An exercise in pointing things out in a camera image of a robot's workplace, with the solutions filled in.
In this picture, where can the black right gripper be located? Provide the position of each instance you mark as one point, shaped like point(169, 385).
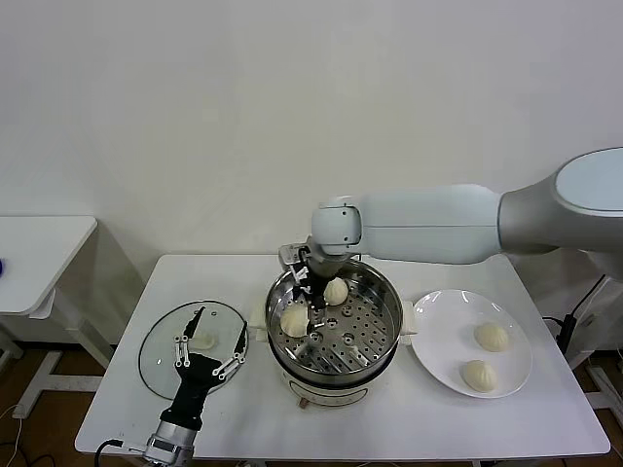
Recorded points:
point(315, 282)

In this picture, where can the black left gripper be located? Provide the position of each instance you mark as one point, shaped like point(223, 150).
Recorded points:
point(194, 389)

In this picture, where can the white steamed baozi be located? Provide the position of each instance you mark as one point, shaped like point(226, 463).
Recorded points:
point(492, 336)
point(337, 292)
point(293, 323)
point(479, 375)

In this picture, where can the round glass pot lid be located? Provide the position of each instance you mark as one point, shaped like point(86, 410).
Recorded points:
point(156, 360)

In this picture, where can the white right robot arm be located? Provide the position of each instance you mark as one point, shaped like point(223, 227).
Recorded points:
point(438, 224)

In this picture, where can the perforated stainless steel steamer basket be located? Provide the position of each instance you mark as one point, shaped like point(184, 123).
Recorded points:
point(370, 340)

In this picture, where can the stainless steel steamer pot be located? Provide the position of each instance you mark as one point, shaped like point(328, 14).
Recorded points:
point(331, 391)

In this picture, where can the white oval plate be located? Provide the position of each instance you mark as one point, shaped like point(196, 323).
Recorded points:
point(438, 340)

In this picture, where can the white side table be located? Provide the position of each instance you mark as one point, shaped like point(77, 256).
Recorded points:
point(44, 253)

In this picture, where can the white desk with label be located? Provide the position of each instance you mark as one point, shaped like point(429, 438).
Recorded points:
point(606, 335)

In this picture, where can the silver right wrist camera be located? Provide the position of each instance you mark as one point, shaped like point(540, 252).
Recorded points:
point(292, 254)

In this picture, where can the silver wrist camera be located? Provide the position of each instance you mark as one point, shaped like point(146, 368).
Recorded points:
point(168, 450)
point(292, 254)

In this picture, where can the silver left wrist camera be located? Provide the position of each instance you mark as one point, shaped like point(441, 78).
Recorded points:
point(168, 450)

